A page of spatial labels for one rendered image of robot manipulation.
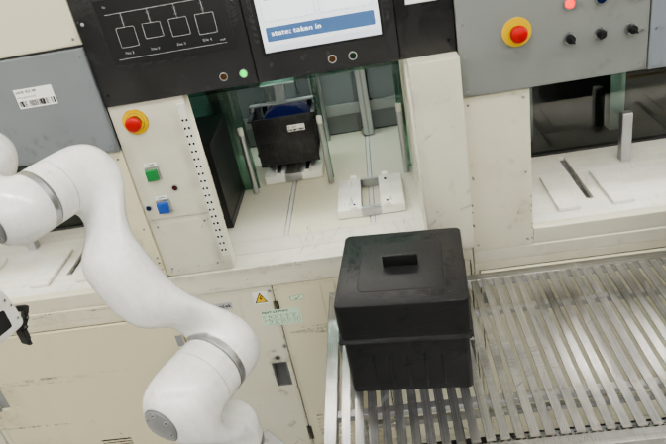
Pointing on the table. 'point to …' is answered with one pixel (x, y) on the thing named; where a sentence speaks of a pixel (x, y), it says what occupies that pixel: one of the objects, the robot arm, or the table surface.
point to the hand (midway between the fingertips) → (9, 354)
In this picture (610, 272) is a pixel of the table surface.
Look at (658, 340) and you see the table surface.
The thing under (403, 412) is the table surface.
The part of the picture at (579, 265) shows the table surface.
